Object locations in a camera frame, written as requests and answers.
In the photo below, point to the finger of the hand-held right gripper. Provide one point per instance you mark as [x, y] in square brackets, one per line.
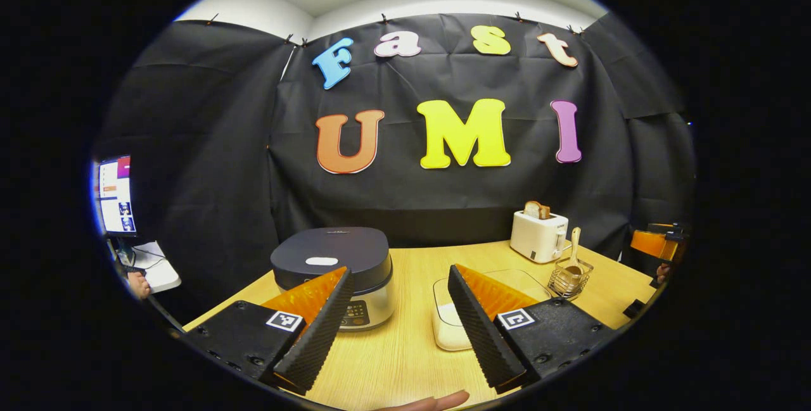
[652, 243]

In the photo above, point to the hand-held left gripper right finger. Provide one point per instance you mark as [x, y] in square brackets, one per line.
[481, 338]

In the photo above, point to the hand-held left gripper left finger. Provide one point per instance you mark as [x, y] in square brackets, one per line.
[320, 338]

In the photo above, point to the wooden spoon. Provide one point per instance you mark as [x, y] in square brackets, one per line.
[574, 246]

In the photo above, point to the black silver rice cooker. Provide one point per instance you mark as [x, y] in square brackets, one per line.
[342, 249]

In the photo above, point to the clear plastic rice box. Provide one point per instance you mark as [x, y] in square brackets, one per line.
[519, 281]

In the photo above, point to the small black block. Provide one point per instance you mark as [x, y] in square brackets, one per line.
[634, 308]

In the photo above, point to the toasted bread slice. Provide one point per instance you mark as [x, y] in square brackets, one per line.
[545, 212]
[532, 209]

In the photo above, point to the white toaster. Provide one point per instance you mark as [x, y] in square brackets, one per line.
[535, 237]

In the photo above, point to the black backdrop cloth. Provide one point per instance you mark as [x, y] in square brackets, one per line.
[443, 196]

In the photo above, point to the white side desk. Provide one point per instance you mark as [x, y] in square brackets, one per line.
[158, 275]

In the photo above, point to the computer monitor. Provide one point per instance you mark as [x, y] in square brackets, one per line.
[117, 196]

